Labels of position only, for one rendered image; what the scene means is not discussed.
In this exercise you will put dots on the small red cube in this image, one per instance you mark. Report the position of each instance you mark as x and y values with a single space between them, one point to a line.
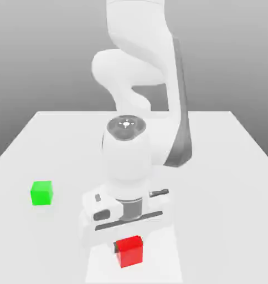
130 253

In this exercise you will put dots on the small green cube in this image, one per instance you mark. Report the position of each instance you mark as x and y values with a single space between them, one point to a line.
42 193

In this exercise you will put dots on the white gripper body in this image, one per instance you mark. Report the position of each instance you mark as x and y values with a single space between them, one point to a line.
129 228

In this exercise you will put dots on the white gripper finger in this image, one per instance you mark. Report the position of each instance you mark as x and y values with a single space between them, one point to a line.
116 247

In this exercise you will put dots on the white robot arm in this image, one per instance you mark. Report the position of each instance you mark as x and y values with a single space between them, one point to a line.
129 155

